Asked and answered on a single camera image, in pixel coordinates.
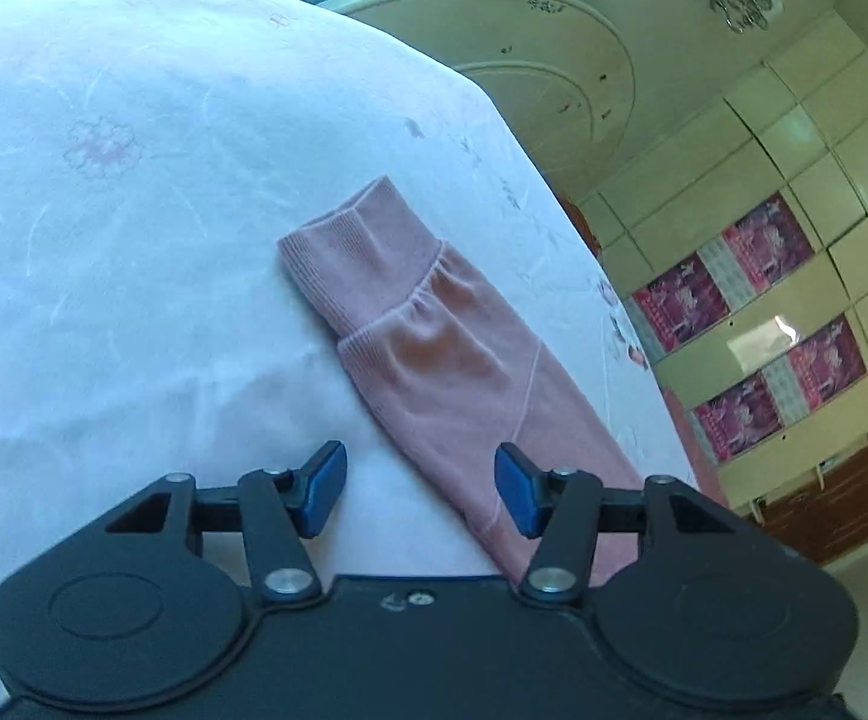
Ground pink knit garment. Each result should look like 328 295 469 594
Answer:
278 175 648 587

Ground pink wall calendar poster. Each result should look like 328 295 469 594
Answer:
692 315 868 466
632 191 817 353

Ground cream glossy wardrobe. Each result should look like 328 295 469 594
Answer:
554 11 868 518

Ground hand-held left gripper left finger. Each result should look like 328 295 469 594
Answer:
104 441 349 605

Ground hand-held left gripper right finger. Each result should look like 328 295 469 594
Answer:
495 442 735 605

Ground cream bed headboard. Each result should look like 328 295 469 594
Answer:
321 0 637 196

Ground brown wooden door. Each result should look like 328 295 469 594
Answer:
741 420 868 563

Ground white floral blanket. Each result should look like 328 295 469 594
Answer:
0 0 701 720

